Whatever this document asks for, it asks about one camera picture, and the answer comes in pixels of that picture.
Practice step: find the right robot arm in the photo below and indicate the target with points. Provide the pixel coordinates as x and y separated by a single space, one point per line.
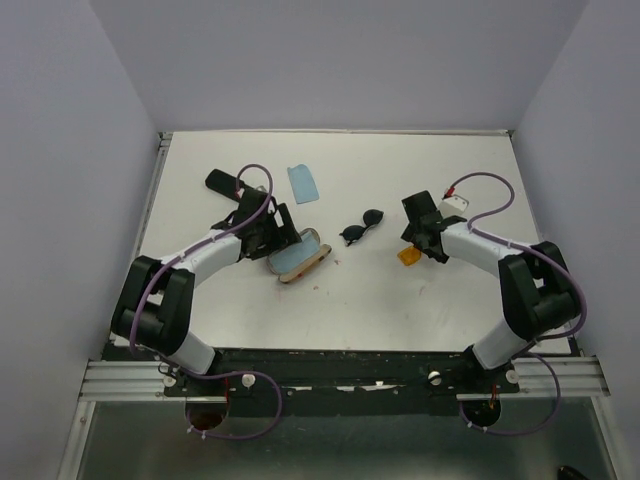
537 293

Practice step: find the blue cleaning cloth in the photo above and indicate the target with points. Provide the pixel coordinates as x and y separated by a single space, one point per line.
294 255
303 184

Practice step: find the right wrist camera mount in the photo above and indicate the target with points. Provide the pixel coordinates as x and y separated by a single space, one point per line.
452 204

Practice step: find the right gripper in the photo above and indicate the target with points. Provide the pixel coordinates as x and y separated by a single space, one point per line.
409 234

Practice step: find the plaid glasses case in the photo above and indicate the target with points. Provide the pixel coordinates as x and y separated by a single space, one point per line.
301 271

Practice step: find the orange sunglasses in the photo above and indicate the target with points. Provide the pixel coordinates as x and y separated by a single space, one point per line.
409 256

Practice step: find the black round sunglasses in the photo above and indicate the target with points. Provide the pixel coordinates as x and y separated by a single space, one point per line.
354 233

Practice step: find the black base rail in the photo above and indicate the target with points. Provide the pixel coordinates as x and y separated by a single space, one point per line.
257 383

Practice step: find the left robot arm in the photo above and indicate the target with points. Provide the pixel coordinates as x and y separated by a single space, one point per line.
155 304

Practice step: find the black glasses case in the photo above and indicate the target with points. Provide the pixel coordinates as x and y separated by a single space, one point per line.
224 184

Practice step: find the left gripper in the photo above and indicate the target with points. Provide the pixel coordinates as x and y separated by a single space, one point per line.
284 235

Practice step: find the aluminium frame rail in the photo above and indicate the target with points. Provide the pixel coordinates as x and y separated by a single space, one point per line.
122 381

